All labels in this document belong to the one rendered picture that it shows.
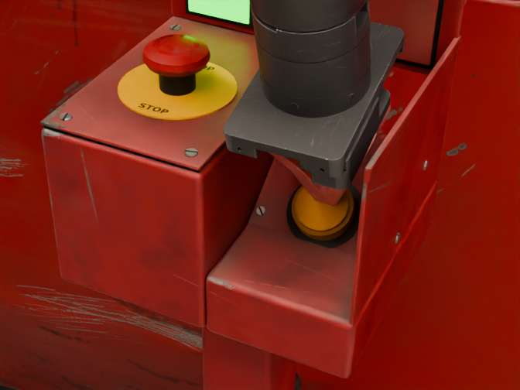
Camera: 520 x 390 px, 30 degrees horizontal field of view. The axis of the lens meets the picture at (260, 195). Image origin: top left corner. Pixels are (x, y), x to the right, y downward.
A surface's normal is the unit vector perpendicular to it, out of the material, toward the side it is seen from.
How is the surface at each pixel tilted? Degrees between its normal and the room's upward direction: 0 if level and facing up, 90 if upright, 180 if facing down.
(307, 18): 104
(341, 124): 16
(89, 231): 90
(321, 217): 35
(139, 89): 0
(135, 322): 96
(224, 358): 90
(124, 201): 90
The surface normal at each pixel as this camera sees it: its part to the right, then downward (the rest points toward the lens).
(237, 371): -0.43, 0.53
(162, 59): -0.18, -0.38
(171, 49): 0.00, -0.77
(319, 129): -0.11, -0.64
